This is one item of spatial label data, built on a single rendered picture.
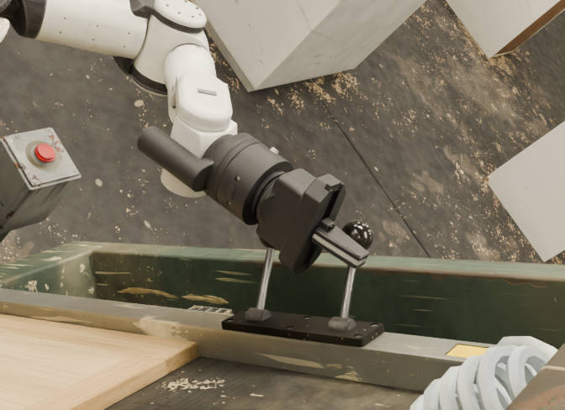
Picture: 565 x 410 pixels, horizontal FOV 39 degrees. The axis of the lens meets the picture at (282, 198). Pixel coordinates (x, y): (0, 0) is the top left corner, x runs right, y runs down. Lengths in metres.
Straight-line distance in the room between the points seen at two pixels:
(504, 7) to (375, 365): 5.11
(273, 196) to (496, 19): 5.06
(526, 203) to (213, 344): 3.83
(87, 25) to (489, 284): 0.64
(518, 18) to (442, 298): 4.83
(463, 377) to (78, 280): 1.25
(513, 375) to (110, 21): 0.95
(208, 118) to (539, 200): 3.85
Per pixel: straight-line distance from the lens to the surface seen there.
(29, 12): 1.14
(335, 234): 0.89
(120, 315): 1.12
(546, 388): 0.23
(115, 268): 1.48
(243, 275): 1.27
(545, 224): 4.72
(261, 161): 0.91
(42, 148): 1.55
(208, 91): 0.99
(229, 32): 3.68
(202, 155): 0.95
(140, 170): 3.02
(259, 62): 3.59
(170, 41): 1.17
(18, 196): 1.54
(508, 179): 4.73
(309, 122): 3.85
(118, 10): 1.17
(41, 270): 1.46
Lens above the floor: 2.07
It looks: 38 degrees down
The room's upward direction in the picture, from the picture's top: 49 degrees clockwise
